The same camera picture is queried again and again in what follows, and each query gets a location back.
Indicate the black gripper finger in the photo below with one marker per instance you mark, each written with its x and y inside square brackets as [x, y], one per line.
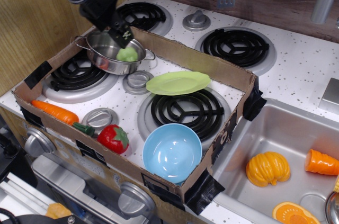
[120, 30]

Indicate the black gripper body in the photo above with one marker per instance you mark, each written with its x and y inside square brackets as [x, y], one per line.
[101, 13]

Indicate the green toy broccoli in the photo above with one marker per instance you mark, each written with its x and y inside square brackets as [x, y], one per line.
[128, 54]

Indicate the silver metal pot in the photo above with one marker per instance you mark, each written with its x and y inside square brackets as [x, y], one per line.
[102, 51]

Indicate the back left stove burner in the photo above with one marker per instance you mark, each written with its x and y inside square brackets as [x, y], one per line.
[147, 16]

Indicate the stove burner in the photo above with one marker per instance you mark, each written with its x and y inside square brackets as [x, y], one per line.
[147, 16]
[77, 81]
[204, 111]
[241, 46]

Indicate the grey stove top knob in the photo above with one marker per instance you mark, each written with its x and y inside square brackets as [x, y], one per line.
[197, 21]
[100, 118]
[135, 83]

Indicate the front left stove burner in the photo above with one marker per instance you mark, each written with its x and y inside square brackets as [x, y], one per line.
[77, 81]

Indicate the green plastic plate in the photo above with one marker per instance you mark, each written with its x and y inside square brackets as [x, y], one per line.
[178, 83]

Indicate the red toy strawberry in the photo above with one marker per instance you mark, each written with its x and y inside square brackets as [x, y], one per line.
[114, 138]

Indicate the front right stove burner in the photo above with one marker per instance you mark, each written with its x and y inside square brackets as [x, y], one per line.
[204, 111]

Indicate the back right stove burner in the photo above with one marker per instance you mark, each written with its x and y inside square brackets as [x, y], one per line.
[241, 46]

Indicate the light blue bowl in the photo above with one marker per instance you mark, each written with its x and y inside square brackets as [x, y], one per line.
[172, 152]

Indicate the grey oven front knob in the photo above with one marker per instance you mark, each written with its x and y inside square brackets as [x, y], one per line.
[133, 201]
[38, 143]

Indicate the stainless steel sink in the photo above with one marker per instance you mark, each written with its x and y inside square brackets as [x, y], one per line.
[283, 129]

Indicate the orange object at bottom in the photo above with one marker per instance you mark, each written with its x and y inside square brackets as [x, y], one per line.
[57, 210]

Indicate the orange toy pumpkin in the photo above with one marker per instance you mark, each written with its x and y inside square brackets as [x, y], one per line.
[267, 168]

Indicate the grey faucet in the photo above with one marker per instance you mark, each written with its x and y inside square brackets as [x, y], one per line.
[321, 11]

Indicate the grey faucet base block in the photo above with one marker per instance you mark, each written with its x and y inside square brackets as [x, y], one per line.
[329, 100]

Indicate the orange toy carrot piece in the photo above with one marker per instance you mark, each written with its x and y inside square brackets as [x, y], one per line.
[317, 162]

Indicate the orange toy citrus half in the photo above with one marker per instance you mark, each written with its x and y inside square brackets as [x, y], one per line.
[288, 212]

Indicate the yellow toy corn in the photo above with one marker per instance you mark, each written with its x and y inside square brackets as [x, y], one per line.
[336, 186]

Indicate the silver lid edge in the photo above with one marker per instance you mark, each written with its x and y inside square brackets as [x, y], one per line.
[331, 208]

